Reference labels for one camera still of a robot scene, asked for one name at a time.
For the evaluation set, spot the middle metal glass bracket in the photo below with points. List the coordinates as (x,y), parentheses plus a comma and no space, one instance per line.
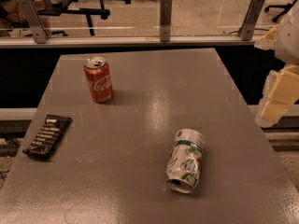
(165,20)

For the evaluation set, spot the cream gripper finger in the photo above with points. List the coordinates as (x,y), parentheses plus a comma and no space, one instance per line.
(267,41)
(280,92)

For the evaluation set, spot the metal barrier rail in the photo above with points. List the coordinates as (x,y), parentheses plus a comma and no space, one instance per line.
(124,41)

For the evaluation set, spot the black background table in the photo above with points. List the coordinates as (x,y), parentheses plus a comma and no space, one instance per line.
(87,8)

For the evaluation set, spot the metal glass bracket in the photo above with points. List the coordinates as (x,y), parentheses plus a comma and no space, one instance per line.
(165,20)
(246,30)
(39,33)

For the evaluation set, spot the white green 7up can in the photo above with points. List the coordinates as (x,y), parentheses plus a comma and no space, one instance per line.
(185,162)

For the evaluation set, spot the right metal glass bracket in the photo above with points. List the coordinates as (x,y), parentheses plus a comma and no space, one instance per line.
(246,30)

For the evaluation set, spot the black office chair base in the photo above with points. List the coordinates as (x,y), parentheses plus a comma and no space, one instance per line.
(284,9)

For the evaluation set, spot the red Coca-Cola can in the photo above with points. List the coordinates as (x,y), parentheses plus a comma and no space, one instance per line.
(99,80)

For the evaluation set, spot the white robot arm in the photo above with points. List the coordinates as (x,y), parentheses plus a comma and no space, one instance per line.
(286,46)

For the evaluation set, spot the left metal glass bracket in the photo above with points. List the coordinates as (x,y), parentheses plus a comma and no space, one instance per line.
(39,33)

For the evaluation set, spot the black snack bar wrapper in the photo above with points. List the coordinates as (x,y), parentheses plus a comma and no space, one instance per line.
(48,137)

